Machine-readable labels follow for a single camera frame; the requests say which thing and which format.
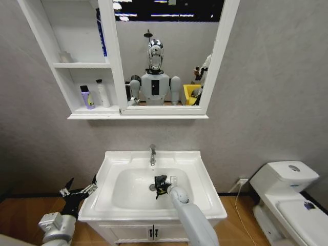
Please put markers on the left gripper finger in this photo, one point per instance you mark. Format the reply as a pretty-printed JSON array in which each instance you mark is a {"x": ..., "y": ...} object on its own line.
[
  {"x": 67, "y": 188},
  {"x": 91, "y": 188}
]

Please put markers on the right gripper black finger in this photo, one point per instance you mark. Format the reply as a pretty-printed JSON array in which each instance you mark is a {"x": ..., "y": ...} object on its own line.
[{"x": 158, "y": 195}]

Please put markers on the dark cloth towel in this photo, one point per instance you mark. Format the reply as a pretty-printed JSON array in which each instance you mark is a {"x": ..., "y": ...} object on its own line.
[{"x": 160, "y": 179}]

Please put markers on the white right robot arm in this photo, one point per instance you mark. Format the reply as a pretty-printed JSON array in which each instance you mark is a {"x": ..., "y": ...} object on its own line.
[{"x": 191, "y": 217}]

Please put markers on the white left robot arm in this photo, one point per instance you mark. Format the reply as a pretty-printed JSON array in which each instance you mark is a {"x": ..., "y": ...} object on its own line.
[{"x": 55, "y": 226}]

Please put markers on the white ceramic washbasin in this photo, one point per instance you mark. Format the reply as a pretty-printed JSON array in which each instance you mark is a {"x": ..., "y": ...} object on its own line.
[{"x": 133, "y": 200}]

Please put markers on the white vanity cabinet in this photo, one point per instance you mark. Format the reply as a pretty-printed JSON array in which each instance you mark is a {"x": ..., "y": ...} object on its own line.
[{"x": 123, "y": 232}]

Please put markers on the cabinet mirror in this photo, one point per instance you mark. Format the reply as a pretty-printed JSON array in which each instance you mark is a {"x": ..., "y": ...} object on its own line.
[{"x": 169, "y": 46}]

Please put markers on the metal sink drain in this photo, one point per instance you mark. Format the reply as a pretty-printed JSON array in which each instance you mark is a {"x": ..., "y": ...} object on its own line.
[{"x": 152, "y": 187}]

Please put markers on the chrome faucet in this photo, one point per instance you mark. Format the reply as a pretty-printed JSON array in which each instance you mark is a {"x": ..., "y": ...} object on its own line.
[{"x": 152, "y": 153}]

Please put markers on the purple bottle black cap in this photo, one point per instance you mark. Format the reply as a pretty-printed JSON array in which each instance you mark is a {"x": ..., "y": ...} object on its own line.
[{"x": 87, "y": 100}]

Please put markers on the white bottle black cap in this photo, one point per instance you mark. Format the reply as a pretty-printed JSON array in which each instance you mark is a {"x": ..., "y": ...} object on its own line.
[{"x": 103, "y": 96}]

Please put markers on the white toilet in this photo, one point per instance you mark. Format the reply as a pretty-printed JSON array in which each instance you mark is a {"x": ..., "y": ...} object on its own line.
[{"x": 287, "y": 202}]

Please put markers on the small clear cup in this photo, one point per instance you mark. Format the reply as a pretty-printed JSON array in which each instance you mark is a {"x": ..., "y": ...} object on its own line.
[{"x": 65, "y": 57}]

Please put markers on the chrome toilet flush button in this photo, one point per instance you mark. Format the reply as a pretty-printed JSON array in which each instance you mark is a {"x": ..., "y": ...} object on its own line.
[{"x": 294, "y": 168}]

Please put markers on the purple sticker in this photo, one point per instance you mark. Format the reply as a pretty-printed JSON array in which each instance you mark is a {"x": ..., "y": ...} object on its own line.
[{"x": 308, "y": 205}]

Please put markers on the blue tube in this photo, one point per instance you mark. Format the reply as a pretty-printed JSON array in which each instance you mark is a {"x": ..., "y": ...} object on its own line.
[{"x": 101, "y": 33}]

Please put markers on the white wall socket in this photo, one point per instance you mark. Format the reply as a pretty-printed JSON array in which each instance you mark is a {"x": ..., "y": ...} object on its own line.
[{"x": 243, "y": 181}]

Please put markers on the white wall cabinet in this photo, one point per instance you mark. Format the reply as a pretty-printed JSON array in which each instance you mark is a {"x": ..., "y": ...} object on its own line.
[{"x": 64, "y": 30}]

